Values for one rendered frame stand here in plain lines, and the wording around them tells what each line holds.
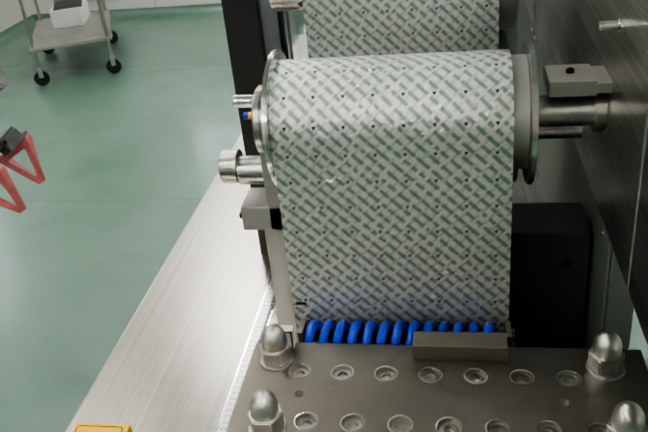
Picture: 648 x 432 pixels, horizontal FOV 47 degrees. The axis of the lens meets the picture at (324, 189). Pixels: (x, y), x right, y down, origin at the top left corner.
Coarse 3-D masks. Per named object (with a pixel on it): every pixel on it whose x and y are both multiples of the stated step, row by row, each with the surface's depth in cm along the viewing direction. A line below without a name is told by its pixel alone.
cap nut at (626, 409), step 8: (616, 408) 63; (624, 408) 63; (632, 408) 62; (640, 408) 63; (616, 416) 63; (624, 416) 62; (632, 416) 62; (640, 416) 62; (608, 424) 64; (616, 424) 63; (624, 424) 62; (632, 424) 62; (640, 424) 62
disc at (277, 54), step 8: (272, 56) 76; (280, 56) 79; (272, 64) 75; (264, 72) 74; (264, 80) 73; (264, 88) 73; (264, 96) 72; (264, 104) 72; (264, 112) 72; (264, 120) 72; (264, 128) 72; (264, 136) 73; (264, 144) 73; (264, 152) 74; (272, 160) 75; (272, 168) 75; (272, 176) 76
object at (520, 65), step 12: (516, 60) 72; (516, 72) 71; (528, 72) 71; (516, 84) 70; (528, 84) 70; (516, 96) 70; (528, 96) 70; (516, 108) 70; (528, 108) 70; (516, 120) 70; (528, 120) 70; (516, 132) 70; (528, 132) 70; (516, 144) 71; (528, 144) 71; (516, 156) 72; (528, 156) 72; (516, 168) 75
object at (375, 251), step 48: (288, 192) 76; (336, 192) 76; (384, 192) 75; (432, 192) 74; (480, 192) 73; (288, 240) 79; (336, 240) 78; (384, 240) 78; (432, 240) 77; (480, 240) 76; (336, 288) 81; (384, 288) 80; (432, 288) 80; (480, 288) 79
